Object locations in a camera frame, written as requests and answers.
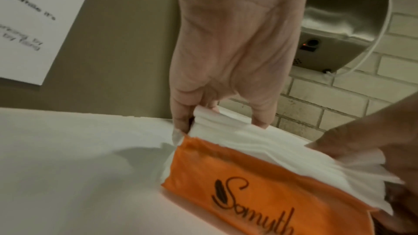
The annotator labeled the person's left hand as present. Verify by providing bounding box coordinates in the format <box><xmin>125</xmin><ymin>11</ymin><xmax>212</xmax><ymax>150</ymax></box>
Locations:
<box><xmin>169</xmin><ymin>0</ymin><xmax>313</xmax><ymax>134</ymax></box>

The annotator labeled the person's right hand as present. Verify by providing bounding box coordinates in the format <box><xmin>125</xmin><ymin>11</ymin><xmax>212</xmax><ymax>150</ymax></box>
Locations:
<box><xmin>305</xmin><ymin>92</ymin><xmax>418</xmax><ymax>235</ymax></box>

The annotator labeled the stack of white tissues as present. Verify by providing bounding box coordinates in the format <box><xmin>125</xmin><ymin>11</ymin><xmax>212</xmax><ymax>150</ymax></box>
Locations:
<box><xmin>160</xmin><ymin>105</ymin><xmax>406</xmax><ymax>216</ymax></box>

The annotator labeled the stainless steel hand dryer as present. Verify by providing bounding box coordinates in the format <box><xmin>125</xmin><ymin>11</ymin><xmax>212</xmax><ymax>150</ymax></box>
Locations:
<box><xmin>291</xmin><ymin>0</ymin><xmax>391</xmax><ymax>75</ymax></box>

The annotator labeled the orange tissue packet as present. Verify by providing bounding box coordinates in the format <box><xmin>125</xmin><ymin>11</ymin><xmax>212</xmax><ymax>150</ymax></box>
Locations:
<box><xmin>161</xmin><ymin>134</ymin><xmax>381</xmax><ymax>235</ymax></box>

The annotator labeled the white printed paper sign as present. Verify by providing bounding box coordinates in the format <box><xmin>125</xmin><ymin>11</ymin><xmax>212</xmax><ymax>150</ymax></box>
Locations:
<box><xmin>0</xmin><ymin>0</ymin><xmax>101</xmax><ymax>87</ymax></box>

